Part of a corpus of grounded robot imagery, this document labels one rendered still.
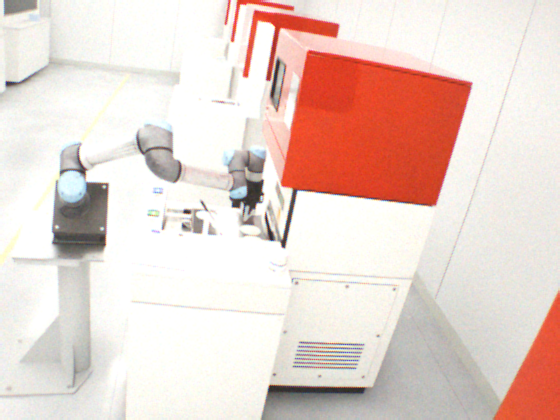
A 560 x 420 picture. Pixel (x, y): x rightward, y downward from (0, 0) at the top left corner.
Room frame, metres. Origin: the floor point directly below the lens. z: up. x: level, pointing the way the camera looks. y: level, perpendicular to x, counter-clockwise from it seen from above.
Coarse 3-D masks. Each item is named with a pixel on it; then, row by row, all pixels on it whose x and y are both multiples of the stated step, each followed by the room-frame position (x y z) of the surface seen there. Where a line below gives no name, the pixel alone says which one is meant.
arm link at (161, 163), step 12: (156, 156) 1.83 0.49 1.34; (168, 156) 1.85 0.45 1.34; (156, 168) 1.82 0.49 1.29; (168, 168) 1.83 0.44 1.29; (180, 168) 1.87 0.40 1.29; (192, 168) 1.92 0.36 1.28; (204, 168) 1.98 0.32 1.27; (168, 180) 1.85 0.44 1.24; (180, 180) 1.88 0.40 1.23; (192, 180) 1.91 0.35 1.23; (204, 180) 1.94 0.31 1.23; (216, 180) 1.98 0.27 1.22; (228, 180) 2.02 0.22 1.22; (240, 180) 2.06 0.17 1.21; (240, 192) 2.03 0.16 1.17
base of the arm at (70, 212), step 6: (60, 198) 1.90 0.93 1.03; (60, 204) 1.91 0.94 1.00; (84, 204) 1.94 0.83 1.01; (90, 204) 2.00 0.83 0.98; (60, 210) 1.92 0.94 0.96; (66, 210) 1.90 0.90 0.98; (72, 210) 1.90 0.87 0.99; (78, 210) 1.91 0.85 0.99; (84, 210) 1.96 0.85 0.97; (66, 216) 1.92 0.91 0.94; (72, 216) 1.92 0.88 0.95; (78, 216) 1.93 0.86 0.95
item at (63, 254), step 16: (32, 224) 1.99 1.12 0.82; (48, 224) 2.02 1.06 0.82; (112, 224) 2.16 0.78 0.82; (32, 240) 1.85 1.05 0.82; (48, 240) 1.88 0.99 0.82; (112, 240) 2.00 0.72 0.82; (16, 256) 1.70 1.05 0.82; (32, 256) 1.73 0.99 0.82; (48, 256) 1.76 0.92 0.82; (64, 256) 1.79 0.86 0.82; (80, 256) 1.81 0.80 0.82; (96, 256) 1.84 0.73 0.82
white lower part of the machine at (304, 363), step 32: (320, 288) 2.10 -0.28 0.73; (352, 288) 2.13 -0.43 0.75; (384, 288) 2.17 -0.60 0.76; (288, 320) 2.08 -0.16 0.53; (320, 320) 2.11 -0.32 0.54; (352, 320) 2.14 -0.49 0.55; (384, 320) 2.18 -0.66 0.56; (288, 352) 2.08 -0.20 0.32; (320, 352) 2.12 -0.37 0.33; (352, 352) 2.17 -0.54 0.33; (384, 352) 2.20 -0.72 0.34; (288, 384) 2.09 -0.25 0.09; (320, 384) 2.13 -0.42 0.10; (352, 384) 2.17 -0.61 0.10
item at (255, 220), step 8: (216, 216) 2.31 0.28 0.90; (224, 216) 2.33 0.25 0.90; (232, 216) 2.35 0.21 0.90; (240, 216) 2.36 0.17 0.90; (256, 216) 2.40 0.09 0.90; (200, 224) 2.19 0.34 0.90; (216, 224) 2.22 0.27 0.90; (224, 224) 2.24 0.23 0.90; (232, 224) 2.26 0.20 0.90; (240, 224) 2.27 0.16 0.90; (248, 224) 2.29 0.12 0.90; (256, 224) 2.31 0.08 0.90; (192, 232) 2.10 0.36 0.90; (200, 232) 2.11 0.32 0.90; (208, 232) 2.13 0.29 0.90; (216, 232) 2.14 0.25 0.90; (224, 232) 2.16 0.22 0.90; (232, 232) 2.18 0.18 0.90; (240, 232) 2.19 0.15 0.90; (264, 240) 2.16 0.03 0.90
